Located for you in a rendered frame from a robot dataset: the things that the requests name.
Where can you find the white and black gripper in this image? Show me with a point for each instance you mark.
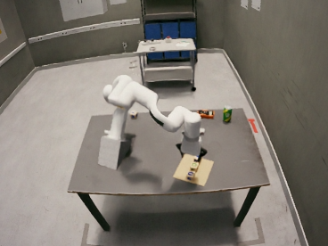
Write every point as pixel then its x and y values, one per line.
pixel 191 148

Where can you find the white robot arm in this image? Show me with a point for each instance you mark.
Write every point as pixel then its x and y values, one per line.
pixel 135 93

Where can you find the tan square mat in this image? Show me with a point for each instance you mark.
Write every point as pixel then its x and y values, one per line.
pixel 200 176

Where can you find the green drink can with yellow stripe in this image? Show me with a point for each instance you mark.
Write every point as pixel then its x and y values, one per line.
pixel 227 113

